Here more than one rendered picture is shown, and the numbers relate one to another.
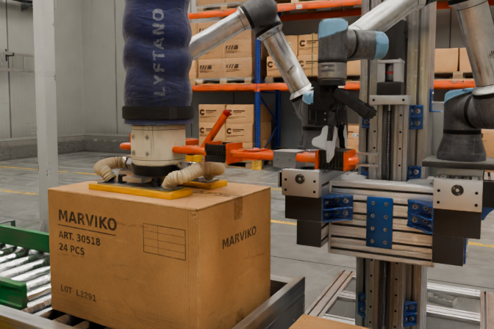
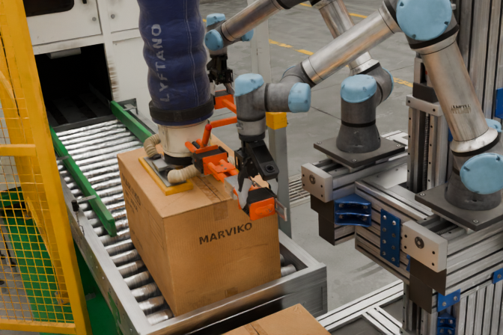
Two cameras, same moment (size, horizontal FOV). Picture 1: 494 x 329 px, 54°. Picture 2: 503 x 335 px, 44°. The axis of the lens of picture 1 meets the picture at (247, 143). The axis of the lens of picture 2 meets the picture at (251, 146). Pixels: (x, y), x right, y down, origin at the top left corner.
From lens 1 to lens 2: 129 cm
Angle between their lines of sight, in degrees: 39
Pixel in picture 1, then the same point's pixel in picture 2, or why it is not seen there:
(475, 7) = (429, 56)
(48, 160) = (258, 39)
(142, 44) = (149, 54)
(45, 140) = not seen: hidden behind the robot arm
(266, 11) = not seen: outside the picture
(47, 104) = not seen: outside the picture
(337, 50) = (244, 111)
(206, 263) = (177, 256)
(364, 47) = (275, 106)
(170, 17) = (166, 31)
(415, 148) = not seen: hidden behind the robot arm
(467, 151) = (461, 197)
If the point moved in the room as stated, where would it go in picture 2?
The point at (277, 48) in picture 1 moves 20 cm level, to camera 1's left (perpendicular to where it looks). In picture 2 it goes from (329, 22) to (280, 19)
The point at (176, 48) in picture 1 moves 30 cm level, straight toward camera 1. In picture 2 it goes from (177, 58) to (120, 85)
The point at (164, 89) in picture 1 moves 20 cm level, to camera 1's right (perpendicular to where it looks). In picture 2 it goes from (168, 96) to (216, 104)
